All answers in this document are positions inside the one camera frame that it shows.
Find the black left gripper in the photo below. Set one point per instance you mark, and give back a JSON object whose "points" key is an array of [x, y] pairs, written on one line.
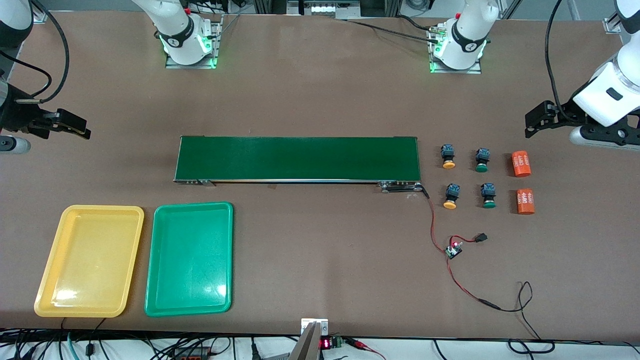
{"points": [[564, 113]]}

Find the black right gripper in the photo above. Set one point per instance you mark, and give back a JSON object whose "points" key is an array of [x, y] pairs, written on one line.
{"points": [[14, 116]]}

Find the orange cylindrical capacitor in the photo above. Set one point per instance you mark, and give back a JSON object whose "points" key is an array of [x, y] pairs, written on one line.
{"points": [[525, 201], [521, 164]]}

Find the green mushroom push button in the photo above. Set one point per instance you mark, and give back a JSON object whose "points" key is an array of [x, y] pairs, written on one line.
{"points": [[488, 194], [482, 159]]}

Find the yellow mushroom push button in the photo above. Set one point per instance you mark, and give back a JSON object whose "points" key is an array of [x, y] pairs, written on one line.
{"points": [[451, 195], [448, 156]]}

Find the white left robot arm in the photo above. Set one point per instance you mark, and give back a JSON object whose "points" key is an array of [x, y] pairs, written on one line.
{"points": [[470, 45]]}

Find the yellow plastic tray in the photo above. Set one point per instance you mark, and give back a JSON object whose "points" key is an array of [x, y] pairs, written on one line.
{"points": [[90, 260]]}

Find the black connector plug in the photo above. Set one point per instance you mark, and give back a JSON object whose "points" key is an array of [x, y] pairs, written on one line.
{"points": [[481, 238]]}

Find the small motor controller board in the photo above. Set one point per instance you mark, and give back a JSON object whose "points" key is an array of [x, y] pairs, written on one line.
{"points": [[454, 251]]}

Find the green plastic tray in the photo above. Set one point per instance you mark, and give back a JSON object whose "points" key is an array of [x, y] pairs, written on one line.
{"points": [[190, 260]]}

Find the green conveyor belt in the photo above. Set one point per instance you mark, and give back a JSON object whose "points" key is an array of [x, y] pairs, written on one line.
{"points": [[300, 157]]}

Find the silver control box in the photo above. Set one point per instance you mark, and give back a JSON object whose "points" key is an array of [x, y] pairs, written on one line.
{"points": [[320, 9]]}

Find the black power strip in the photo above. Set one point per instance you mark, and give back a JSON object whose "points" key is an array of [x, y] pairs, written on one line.
{"points": [[192, 355]]}

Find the white metal mounting plate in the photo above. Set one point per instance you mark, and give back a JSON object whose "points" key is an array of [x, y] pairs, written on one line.
{"points": [[324, 327]]}

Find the red digit display module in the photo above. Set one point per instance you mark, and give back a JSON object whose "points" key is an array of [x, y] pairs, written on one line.
{"points": [[326, 343]]}

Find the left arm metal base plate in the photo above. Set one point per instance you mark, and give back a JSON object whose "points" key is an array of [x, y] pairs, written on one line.
{"points": [[477, 70]]}

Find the aluminium frame profile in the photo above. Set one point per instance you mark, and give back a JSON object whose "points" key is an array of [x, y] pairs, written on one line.
{"points": [[41, 18], [611, 25]]}

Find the grey camera mount beam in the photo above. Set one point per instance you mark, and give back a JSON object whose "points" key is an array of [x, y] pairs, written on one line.
{"points": [[306, 347]]}

